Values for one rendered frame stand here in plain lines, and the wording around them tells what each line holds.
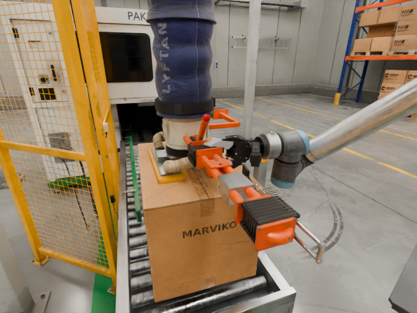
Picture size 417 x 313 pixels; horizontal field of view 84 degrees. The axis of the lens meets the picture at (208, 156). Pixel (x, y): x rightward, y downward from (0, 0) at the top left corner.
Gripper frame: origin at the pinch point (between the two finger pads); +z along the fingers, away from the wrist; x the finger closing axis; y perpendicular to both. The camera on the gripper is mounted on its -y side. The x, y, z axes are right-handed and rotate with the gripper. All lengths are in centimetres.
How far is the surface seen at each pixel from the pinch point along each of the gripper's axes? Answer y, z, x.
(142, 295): 13, 26, -66
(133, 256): 38, 28, -67
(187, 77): 17.7, 1.1, 21.9
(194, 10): 16.4, -1.4, 41.1
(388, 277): 13, -144, -121
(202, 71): 18.9, -4.6, 23.5
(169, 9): 17.9, 5.8, 41.3
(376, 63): 585, -834, 15
